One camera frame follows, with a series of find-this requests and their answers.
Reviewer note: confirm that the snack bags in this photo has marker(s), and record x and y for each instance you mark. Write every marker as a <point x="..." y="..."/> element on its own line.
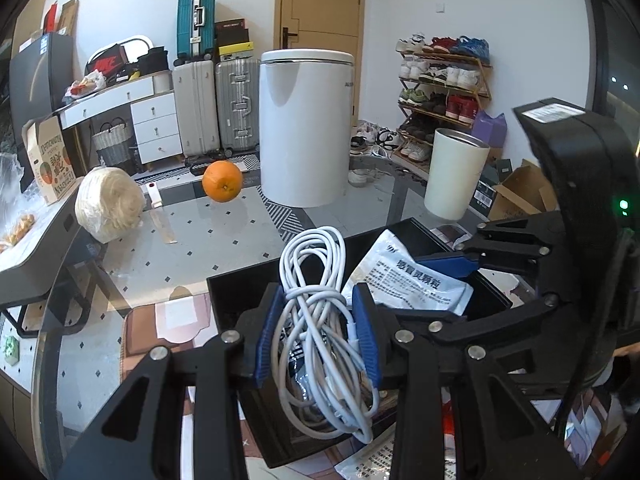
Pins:
<point x="85" y="85"/>

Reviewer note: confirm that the white curved chair back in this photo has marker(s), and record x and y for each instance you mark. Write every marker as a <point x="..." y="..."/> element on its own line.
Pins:
<point x="135" y="42"/>

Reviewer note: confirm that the yellow and black box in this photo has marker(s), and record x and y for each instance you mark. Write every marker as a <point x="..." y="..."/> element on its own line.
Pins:
<point x="234" y="51"/>

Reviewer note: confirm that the cream cup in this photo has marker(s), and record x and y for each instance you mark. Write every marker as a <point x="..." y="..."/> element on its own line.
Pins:
<point x="455" y="175"/>

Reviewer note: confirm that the flat cardboard carton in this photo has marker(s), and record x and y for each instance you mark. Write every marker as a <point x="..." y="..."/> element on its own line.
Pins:
<point x="62" y="15"/>

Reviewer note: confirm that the clear plastic bag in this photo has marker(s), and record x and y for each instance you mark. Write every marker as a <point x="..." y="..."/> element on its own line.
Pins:
<point x="12" y="185"/>

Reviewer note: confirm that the open cardboard box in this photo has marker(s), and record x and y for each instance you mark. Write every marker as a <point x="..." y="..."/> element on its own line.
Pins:
<point x="525" y="190"/>

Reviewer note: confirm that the small white red device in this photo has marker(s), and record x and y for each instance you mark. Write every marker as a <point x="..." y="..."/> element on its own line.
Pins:
<point x="155" y="195"/>

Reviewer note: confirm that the shoe rack with shoes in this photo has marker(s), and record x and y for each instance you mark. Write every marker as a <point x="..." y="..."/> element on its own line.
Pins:
<point x="440" y="75"/>

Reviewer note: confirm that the silver suitcase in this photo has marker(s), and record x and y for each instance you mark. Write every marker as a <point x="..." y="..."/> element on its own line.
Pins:
<point x="237" y="105"/>

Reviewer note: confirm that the white desk with drawers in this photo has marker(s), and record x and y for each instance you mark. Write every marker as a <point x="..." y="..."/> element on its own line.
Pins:
<point x="155" y="115"/>

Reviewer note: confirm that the white electric kettle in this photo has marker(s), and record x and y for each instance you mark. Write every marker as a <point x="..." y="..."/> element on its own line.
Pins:
<point x="305" y="125"/>

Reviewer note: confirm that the wrapped cabbage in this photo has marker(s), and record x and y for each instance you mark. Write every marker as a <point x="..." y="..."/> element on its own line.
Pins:
<point x="110" y="205"/>

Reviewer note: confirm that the orange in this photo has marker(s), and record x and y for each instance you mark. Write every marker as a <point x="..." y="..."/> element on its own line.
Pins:
<point x="222" y="182"/>

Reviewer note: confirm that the pile of loose shoes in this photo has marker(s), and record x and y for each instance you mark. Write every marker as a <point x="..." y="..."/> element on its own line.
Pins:
<point x="370" y="140"/>

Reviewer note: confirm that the wicker basket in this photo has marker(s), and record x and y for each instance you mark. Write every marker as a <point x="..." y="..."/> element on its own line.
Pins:
<point x="114" y="147"/>

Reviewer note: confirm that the dark printed carton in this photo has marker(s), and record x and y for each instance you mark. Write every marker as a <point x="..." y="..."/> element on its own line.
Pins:
<point x="484" y="187"/>

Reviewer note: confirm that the cardboard fruit box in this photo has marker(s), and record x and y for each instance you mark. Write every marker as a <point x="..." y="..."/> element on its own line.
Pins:
<point x="50" y="160"/>

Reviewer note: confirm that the purple bag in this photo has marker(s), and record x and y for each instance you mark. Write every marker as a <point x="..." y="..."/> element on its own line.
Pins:
<point x="489" y="130"/>

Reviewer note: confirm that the wooden shoe rack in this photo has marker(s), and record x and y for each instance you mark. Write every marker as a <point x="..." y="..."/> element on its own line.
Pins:
<point x="482" y="90"/>

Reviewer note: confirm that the black gift box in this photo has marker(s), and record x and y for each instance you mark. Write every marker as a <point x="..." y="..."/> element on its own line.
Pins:
<point x="231" y="31"/>

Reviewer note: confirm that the black storage box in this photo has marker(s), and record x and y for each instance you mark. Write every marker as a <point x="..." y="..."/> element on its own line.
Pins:
<point x="235" y="300"/>

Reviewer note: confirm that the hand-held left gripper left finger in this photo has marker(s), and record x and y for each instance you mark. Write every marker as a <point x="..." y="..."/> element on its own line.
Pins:
<point x="267" y="340"/>

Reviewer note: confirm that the black fridge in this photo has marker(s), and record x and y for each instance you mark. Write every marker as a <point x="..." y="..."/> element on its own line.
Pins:
<point x="35" y="90"/>

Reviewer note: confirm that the white tray table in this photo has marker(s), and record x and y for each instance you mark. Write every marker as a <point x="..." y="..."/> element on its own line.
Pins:
<point x="45" y="250"/>

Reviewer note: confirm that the striped floor rug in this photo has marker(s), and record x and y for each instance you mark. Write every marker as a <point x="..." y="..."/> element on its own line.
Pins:
<point x="190" y="172"/>

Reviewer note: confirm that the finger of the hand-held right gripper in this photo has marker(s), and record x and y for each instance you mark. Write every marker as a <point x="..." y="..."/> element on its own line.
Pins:
<point x="480" y="317"/>
<point x="450" y="263"/>

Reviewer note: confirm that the printed desk mat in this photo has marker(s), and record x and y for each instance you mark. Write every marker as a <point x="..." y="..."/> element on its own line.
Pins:
<point x="140" y="330"/>

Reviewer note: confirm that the red and black bag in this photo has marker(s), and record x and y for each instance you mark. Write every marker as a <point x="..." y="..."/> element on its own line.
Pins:
<point x="105" y="62"/>

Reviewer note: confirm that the teal suitcase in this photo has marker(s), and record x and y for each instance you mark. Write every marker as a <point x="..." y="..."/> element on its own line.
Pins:
<point x="195" y="20"/>

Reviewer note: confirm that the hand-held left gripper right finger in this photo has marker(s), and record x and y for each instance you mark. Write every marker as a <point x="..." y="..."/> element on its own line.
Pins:
<point x="367" y="335"/>

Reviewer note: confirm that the white suitcase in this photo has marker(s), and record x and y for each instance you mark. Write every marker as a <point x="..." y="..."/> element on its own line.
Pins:
<point x="196" y="110"/>

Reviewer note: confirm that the wooden door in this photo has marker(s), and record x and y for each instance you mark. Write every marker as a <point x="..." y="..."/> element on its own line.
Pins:
<point x="320" y="10"/>

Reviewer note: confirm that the white medicine packet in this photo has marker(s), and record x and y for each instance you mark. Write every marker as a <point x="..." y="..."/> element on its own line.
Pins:
<point x="400" y="280"/>
<point x="370" y="455"/>

